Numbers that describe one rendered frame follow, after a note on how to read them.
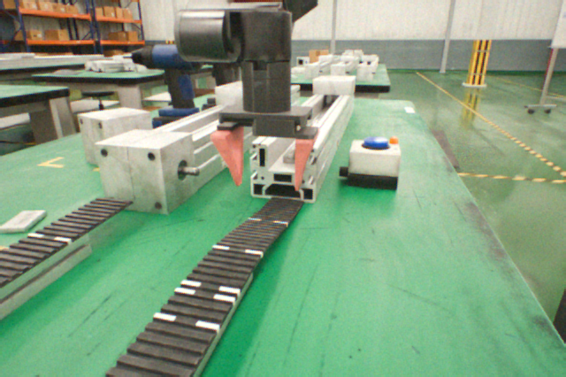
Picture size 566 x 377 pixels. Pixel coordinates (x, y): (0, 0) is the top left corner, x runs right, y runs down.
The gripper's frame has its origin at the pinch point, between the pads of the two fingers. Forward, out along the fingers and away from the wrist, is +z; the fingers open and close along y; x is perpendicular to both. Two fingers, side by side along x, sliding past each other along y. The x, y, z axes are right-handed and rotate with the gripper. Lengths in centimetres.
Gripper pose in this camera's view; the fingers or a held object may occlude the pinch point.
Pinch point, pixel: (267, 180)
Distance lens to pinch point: 46.6
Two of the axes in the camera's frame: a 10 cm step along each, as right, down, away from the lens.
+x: -2.1, 3.6, -9.1
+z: 0.0, 9.3, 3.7
